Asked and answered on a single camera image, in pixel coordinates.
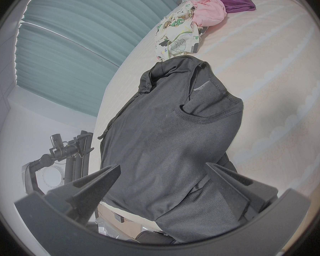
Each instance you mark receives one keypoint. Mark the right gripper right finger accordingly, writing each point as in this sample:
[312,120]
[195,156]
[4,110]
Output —
[237,193]

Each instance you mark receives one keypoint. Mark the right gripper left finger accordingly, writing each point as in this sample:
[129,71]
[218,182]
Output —
[93,193]

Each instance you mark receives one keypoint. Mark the black T-shirt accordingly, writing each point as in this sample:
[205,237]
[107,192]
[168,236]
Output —
[162,143]

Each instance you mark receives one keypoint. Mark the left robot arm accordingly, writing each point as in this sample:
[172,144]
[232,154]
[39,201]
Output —
[33,179]

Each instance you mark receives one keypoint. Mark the bed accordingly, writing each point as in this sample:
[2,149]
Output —
[269,89]

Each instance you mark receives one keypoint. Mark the blue-green curtain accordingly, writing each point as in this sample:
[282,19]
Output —
[64,76]
[96,17]

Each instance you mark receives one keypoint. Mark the white printed garment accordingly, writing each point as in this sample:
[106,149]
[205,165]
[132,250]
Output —
[176,33]

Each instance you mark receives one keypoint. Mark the pink garment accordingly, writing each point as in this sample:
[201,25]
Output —
[209,12]

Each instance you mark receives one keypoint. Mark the purple garment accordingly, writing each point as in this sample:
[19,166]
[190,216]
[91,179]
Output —
[237,1]

